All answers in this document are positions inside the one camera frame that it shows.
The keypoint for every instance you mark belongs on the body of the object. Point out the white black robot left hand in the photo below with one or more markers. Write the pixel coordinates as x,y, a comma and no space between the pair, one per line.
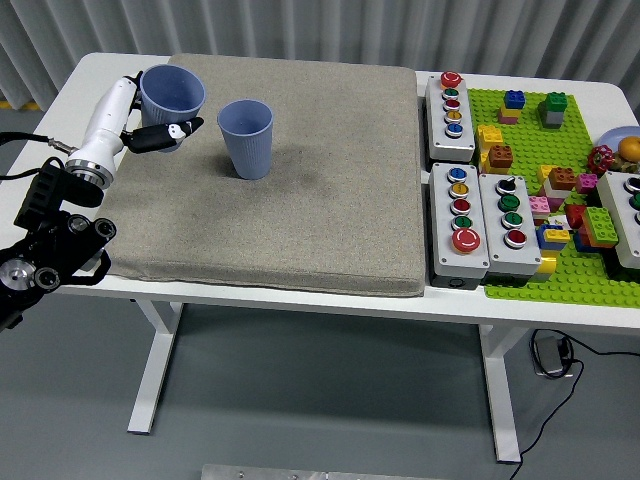
107,120

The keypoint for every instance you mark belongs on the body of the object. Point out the blue ribbed plastic cup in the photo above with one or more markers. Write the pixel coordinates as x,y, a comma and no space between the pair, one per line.
170,90
247,155

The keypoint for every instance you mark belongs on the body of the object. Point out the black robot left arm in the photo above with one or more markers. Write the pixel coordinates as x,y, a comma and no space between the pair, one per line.
55,235

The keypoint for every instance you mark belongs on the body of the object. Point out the white table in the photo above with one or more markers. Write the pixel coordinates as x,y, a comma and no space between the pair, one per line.
85,90

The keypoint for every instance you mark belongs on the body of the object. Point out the grey-brown cushion mat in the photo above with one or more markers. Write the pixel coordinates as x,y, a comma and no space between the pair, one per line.
325,200

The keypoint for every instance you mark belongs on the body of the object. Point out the grey pleated curtain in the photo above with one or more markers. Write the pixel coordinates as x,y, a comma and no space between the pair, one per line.
320,25

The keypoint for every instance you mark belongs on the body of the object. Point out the five-button box, shallow base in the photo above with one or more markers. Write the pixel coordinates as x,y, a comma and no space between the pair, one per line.
440,145

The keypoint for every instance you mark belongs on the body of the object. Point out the five-button box, black base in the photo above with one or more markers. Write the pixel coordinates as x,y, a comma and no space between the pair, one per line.
445,250

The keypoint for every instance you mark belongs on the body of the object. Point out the tall yellow brick stack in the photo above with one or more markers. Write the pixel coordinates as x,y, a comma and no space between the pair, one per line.
489,136

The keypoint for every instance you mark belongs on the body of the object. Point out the brown toy brick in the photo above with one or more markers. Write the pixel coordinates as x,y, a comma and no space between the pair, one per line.
500,157

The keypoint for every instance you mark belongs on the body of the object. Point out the blue yellow pink brick stack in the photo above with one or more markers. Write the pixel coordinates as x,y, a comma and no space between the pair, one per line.
514,100

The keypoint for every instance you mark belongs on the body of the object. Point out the four-button box, black selector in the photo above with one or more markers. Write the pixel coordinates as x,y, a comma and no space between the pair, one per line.
500,250

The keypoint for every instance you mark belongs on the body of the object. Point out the green studded baseplate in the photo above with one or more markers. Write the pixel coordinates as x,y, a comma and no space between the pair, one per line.
530,140

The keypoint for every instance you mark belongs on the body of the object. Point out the light pink toy brick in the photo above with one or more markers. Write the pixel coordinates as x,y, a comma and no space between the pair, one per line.
539,204

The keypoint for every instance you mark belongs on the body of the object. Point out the small yellow toy brick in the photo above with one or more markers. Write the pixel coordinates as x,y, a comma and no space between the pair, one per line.
544,175

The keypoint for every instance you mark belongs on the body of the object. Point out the green grey brick stack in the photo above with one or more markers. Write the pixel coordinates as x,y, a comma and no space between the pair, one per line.
552,117

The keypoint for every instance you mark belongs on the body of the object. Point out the white toy brick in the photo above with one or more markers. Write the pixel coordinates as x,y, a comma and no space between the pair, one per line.
555,192

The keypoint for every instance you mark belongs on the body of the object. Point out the orange-brown toy brick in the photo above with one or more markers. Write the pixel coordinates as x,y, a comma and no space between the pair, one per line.
561,179

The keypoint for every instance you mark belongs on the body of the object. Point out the yellow round toy brick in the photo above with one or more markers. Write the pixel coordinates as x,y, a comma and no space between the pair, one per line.
547,265

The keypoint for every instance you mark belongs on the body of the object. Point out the red toy brick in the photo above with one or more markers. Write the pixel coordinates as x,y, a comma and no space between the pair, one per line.
575,216

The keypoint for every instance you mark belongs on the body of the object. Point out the magenta toy brick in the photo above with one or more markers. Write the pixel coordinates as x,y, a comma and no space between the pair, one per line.
586,184

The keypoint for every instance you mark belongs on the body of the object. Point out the red toy valve wheel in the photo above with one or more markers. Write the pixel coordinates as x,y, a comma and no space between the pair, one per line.
600,159

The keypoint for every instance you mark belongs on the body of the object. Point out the grey power adapter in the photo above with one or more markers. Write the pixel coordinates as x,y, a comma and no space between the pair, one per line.
547,356

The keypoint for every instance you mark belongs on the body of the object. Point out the green toy brick on orange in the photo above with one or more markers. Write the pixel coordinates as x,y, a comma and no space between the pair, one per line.
600,225

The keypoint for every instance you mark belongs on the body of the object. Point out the light blue plate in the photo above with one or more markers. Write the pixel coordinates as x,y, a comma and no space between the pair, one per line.
612,137

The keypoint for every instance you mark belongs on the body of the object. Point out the grey button box, dark buttons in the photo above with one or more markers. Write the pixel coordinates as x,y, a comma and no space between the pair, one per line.
617,220

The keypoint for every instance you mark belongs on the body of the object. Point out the orange toy fruit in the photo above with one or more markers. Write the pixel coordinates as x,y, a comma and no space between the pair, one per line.
631,148

